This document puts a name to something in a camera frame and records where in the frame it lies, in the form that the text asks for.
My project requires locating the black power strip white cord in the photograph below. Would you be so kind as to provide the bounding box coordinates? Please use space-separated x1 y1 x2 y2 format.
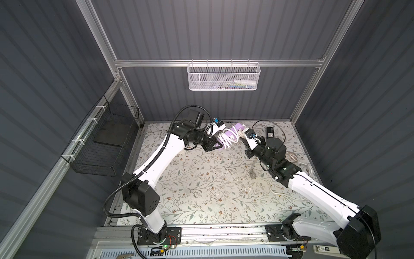
248 126 313 195

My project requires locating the purple power strip white cord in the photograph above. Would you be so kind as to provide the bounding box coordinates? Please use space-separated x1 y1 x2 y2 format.
215 122 248 150

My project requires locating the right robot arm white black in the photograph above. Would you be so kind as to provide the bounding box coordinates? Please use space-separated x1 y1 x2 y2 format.
241 136 381 259

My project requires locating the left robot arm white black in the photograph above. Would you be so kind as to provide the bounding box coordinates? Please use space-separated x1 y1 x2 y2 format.
121 105 225 235

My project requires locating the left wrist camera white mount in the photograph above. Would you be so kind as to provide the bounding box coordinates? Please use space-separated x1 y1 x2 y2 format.
209 118 226 138

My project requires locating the white wire mesh basket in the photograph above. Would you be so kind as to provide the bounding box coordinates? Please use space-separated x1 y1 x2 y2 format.
187 61 261 91

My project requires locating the black wire basket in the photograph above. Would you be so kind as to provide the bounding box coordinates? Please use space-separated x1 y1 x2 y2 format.
62 98 139 177

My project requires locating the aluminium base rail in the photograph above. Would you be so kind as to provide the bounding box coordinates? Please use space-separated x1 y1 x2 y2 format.
96 223 340 247

